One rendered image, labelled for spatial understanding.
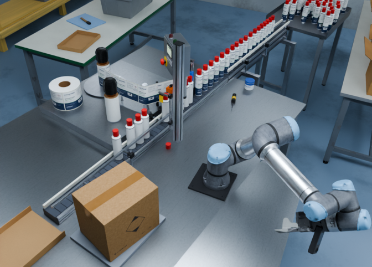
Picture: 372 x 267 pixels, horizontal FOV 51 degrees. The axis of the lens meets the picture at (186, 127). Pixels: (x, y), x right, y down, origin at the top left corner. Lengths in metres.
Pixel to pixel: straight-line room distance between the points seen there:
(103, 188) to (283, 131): 0.83
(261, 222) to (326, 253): 1.11
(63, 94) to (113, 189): 1.02
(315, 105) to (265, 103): 1.67
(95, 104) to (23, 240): 1.06
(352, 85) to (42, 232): 2.51
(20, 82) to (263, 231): 3.56
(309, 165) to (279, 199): 1.53
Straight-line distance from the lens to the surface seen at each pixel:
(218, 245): 1.93
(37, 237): 2.05
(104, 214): 1.69
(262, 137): 1.65
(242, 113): 2.70
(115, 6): 4.16
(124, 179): 1.81
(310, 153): 3.79
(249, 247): 1.95
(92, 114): 2.61
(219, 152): 2.02
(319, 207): 1.49
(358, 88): 3.36
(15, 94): 4.65
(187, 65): 2.14
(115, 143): 2.16
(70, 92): 2.61
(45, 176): 2.32
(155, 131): 2.43
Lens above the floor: 2.42
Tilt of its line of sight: 39 degrees down
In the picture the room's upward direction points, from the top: 2 degrees clockwise
